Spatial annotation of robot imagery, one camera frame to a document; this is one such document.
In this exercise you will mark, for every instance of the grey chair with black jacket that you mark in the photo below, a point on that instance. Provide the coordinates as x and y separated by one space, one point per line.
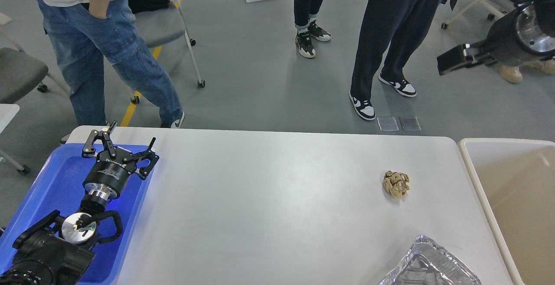
160 27

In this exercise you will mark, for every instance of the person in black trousers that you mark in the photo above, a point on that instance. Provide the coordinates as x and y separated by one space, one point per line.
391 31

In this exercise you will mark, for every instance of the aluminium foil tray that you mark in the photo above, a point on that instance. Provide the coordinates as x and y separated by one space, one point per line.
428 263

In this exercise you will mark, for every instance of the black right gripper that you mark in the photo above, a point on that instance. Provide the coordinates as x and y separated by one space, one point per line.
513 40

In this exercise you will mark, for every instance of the crumpled brown paper ball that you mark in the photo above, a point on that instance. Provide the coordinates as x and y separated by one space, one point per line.
396 184

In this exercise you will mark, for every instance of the person with dark sneakers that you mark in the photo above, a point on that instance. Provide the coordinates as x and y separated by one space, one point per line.
305 18

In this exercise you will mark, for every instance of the blue plastic tray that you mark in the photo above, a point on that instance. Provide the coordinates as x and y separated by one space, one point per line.
58 186

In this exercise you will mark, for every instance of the person in blue jeans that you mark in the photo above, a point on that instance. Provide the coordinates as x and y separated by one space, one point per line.
83 34

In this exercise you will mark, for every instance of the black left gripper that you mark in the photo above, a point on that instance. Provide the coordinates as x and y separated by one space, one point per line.
109 171

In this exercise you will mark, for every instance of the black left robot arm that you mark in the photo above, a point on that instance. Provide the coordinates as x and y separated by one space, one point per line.
75 224

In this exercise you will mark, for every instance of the grey chair at left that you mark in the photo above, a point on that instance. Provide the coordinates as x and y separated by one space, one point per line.
20 73

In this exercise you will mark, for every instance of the beige plastic bin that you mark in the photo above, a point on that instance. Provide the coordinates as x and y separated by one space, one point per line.
515 183

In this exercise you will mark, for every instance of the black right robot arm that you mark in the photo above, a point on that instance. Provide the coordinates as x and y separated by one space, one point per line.
544 14

